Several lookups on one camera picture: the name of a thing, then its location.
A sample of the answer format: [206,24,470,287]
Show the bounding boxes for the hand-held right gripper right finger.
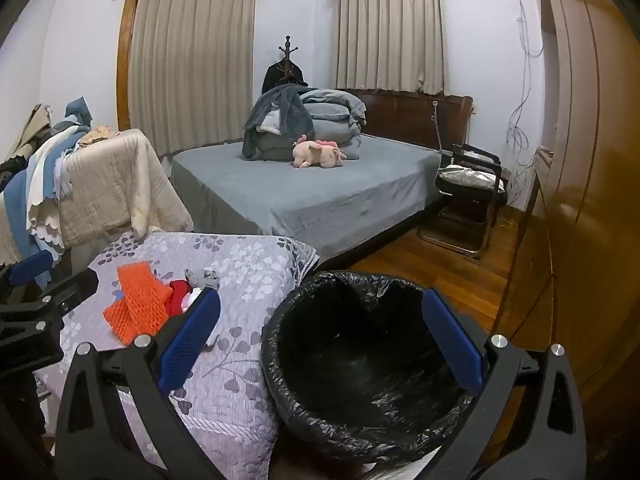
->
[421,289,587,480]

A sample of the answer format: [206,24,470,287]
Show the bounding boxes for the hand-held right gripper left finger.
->
[55,287,222,480]

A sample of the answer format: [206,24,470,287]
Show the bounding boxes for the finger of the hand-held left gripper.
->
[0,267,99,321]
[0,250,55,289]

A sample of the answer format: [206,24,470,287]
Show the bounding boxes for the red cloth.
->
[167,280,194,318]

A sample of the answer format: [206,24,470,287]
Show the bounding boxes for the orange foam net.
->
[102,261,173,345]

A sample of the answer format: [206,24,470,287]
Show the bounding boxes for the grey sock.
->
[184,267,221,292]

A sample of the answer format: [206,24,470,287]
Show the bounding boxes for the black bagged trash bin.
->
[260,270,488,463]

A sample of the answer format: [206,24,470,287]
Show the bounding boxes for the blue white scalloped blanket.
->
[10,97,96,281]

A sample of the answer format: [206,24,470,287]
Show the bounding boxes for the grey floral quilt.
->
[35,232,321,480]

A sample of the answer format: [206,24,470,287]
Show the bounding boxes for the beige quilted blanket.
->
[0,129,193,266]

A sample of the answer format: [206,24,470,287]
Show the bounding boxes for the tan cloth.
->
[0,104,56,161]

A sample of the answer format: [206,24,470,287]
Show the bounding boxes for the peach ruffled cloth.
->
[80,126,121,148]

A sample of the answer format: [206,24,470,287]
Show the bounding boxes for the pale chair cushion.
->
[439,164,506,192]

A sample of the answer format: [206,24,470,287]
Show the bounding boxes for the black metal chair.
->
[417,142,510,260]

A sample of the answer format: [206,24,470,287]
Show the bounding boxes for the bed with grey sheet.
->
[170,132,443,261]

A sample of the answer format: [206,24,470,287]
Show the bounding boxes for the dark grey-green pillow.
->
[255,132,301,161]

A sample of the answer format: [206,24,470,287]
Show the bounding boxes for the pink plush toy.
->
[292,135,347,169]

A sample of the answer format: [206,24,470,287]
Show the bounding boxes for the wooden wardrobe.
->
[500,0,640,480]

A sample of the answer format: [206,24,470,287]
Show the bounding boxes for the wooden headboard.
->
[340,87,473,153]

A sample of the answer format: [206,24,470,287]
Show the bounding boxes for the grey pillow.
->
[305,120,363,161]

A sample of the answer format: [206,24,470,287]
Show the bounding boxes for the thin grey stand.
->
[431,99,451,156]

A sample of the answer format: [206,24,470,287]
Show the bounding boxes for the dark grey fleece blanket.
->
[242,84,316,161]

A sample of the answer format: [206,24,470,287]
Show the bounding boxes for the wide beige curtain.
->
[129,0,257,155]

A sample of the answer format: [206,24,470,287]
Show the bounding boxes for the grey folded duvet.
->
[300,87,368,123]

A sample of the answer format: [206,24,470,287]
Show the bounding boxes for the wooden coat rack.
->
[277,35,301,86]

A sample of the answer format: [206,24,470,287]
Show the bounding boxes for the narrow beige curtain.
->
[336,0,446,95]

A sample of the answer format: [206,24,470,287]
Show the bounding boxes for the white wall cables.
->
[505,0,546,171]

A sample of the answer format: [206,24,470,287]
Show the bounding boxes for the wooden window frame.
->
[116,0,138,133]

